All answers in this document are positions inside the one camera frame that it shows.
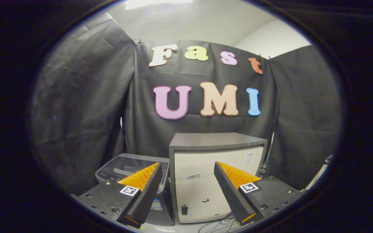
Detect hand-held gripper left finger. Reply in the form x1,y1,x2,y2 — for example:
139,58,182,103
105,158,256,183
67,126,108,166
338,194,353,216
71,162,164,229

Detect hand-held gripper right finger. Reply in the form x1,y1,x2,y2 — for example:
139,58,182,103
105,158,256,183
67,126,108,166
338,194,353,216
214,161,303,226

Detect grey washing machine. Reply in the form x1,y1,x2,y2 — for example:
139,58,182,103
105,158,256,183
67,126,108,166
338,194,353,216
95,153,175,226

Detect beige cabinet with grey top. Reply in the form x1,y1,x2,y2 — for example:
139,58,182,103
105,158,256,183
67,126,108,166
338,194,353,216
169,132,268,224

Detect thin backdrop stand pole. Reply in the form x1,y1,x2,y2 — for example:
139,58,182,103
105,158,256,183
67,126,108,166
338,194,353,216
265,131,276,169

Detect black backdrop cloth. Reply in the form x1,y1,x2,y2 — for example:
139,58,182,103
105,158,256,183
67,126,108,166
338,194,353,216
31,13,342,196

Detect tangled floor cables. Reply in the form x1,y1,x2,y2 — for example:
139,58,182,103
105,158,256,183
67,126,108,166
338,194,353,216
198,214,255,233

